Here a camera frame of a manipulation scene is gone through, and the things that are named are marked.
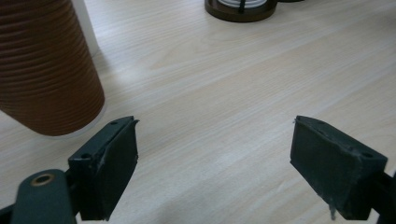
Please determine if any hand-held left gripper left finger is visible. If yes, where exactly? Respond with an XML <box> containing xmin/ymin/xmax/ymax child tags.
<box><xmin>67</xmin><ymin>115</ymin><xmax>140</xmax><ymax>222</ymax></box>

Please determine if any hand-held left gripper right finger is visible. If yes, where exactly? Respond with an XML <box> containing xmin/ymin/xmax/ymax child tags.
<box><xmin>290</xmin><ymin>115</ymin><xmax>389</xmax><ymax>221</ymax></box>

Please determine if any brown ribbed paper cup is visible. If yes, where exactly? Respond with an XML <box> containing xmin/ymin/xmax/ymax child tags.
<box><xmin>0</xmin><ymin>0</ymin><xmax>106</xmax><ymax>137</ymax></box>

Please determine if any single white paper cup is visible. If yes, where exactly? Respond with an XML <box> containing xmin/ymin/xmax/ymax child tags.
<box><xmin>70</xmin><ymin>0</ymin><xmax>101</xmax><ymax>59</ymax></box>

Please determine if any dark wooden cup holder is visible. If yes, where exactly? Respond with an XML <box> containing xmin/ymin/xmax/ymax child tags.
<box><xmin>204</xmin><ymin>0</ymin><xmax>306</xmax><ymax>23</ymax></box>

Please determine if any stack of white cups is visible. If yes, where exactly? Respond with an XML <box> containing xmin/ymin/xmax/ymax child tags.
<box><xmin>217</xmin><ymin>0</ymin><xmax>269</xmax><ymax>9</ymax></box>

